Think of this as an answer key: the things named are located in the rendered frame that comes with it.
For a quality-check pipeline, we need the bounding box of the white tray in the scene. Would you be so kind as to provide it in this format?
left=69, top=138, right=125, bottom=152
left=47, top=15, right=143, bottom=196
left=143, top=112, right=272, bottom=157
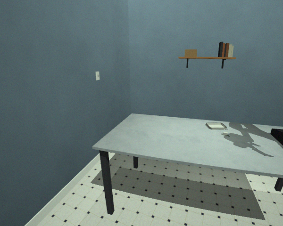
left=206, top=123, right=227, bottom=129

